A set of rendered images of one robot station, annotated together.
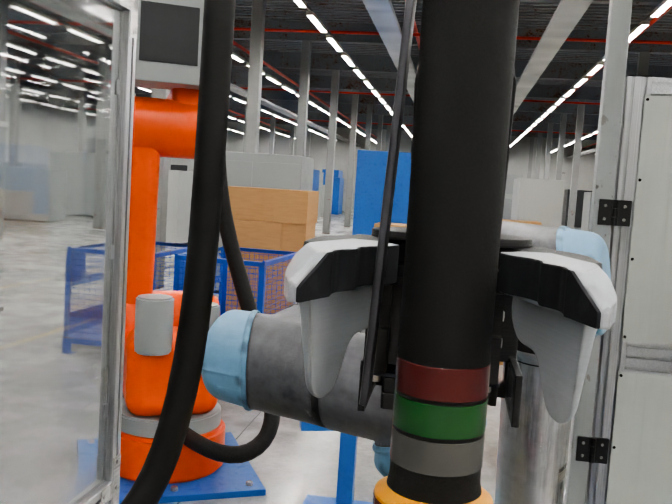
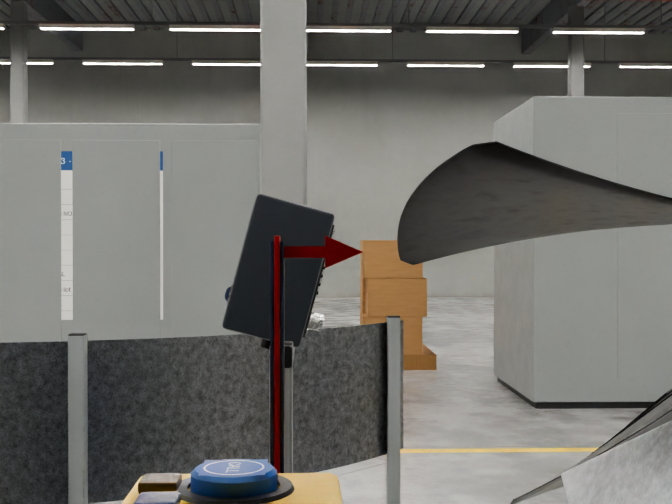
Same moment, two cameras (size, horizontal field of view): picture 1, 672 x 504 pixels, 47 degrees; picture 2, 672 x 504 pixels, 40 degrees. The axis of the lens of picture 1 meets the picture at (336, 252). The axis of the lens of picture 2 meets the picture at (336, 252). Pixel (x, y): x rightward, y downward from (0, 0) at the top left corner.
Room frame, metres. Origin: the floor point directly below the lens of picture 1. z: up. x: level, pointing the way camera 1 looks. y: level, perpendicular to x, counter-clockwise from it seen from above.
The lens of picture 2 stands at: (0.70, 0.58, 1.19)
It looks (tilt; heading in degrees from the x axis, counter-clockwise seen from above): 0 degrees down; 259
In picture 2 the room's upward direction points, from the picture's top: straight up
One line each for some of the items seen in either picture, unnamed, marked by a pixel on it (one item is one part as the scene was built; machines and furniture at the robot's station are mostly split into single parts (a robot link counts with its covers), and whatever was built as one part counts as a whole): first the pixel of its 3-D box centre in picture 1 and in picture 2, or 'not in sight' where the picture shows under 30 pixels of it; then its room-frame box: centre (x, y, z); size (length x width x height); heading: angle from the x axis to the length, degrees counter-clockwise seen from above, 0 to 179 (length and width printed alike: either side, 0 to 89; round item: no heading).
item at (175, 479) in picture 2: not in sight; (160, 483); (0.70, 0.15, 1.08); 0.02 x 0.02 x 0.01; 81
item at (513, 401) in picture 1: (445, 304); not in sight; (0.38, -0.06, 1.62); 0.12 x 0.08 x 0.09; 171
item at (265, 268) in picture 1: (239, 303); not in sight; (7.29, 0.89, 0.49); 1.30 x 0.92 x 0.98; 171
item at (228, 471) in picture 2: not in sight; (234, 482); (0.67, 0.15, 1.08); 0.04 x 0.04 x 0.02
